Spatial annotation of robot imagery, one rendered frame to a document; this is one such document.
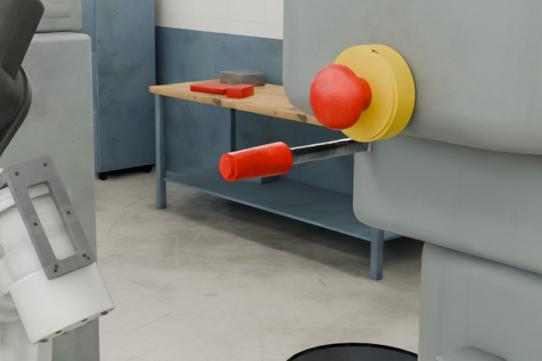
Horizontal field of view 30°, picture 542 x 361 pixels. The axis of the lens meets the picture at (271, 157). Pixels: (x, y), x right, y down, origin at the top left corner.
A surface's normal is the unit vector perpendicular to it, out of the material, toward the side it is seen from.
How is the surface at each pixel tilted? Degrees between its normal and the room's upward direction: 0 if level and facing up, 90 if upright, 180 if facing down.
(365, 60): 90
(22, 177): 60
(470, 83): 90
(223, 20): 90
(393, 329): 0
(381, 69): 90
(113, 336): 0
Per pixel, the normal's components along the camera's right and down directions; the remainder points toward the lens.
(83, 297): 0.57, -0.36
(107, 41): 0.67, 0.16
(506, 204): -0.75, 0.13
